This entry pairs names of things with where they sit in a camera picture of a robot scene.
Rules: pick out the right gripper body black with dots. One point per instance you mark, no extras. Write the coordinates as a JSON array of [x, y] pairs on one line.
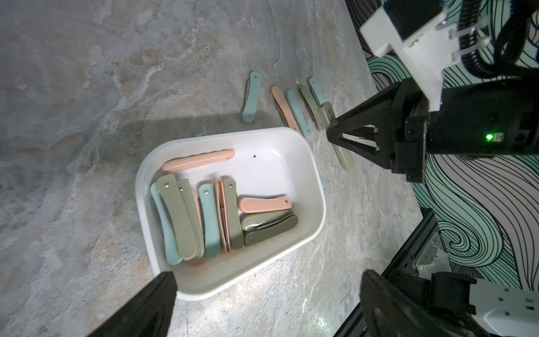
[[474, 121]]

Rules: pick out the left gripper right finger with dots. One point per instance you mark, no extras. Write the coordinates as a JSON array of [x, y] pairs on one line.
[[388, 312]]

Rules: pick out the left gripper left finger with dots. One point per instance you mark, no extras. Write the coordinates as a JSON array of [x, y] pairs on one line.
[[148, 313]]

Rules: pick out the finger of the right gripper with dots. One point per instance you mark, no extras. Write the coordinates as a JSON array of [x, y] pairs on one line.
[[367, 118], [379, 154]]

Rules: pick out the olive knife row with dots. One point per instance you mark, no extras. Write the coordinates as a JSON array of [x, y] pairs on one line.
[[329, 121]]

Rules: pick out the white storage box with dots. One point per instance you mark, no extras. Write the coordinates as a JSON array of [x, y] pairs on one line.
[[268, 163]]

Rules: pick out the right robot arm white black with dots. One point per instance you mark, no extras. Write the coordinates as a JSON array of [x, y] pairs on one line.
[[472, 262]]

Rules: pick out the mint folding knife in box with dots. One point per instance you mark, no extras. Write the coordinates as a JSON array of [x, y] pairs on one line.
[[212, 238]]

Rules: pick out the dark olive folding knife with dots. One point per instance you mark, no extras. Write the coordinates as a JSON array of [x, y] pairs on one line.
[[258, 227]]

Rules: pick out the pink short knife in box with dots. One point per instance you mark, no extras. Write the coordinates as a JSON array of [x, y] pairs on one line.
[[262, 205]]

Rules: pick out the pink folding knife top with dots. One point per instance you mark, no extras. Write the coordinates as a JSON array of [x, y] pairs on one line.
[[184, 163]]

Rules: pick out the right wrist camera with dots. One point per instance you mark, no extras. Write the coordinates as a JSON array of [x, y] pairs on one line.
[[423, 39]]

